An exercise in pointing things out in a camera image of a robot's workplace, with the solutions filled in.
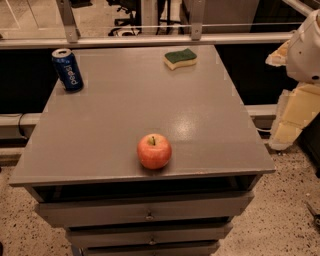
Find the black office chair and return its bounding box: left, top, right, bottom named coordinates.
left=106, top=0, right=141, bottom=36

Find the grey drawer cabinet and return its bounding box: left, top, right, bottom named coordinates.
left=8, top=44, right=277, bottom=256

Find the top grey drawer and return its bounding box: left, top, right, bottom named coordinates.
left=35, top=191, right=254, bottom=227

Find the green yellow sponge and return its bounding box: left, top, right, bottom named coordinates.
left=164, top=48, right=197, bottom=70

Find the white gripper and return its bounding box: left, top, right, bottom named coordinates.
left=265, top=10, right=320, bottom=151

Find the red apple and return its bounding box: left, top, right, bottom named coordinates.
left=137, top=133, right=172, bottom=170

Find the middle grey drawer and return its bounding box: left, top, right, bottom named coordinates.
left=67, top=222, right=233, bottom=248

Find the bottom grey drawer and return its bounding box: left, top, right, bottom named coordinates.
left=84, top=241, right=220, bottom=256

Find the metal railing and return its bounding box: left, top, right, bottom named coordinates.
left=0, top=0, right=319, bottom=49

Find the blue pepsi can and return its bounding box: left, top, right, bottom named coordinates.
left=52, top=48, right=83, bottom=92

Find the grey drawer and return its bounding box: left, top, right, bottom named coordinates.
left=67, top=222, right=233, bottom=248
left=35, top=191, right=254, bottom=227
left=84, top=241, right=220, bottom=256

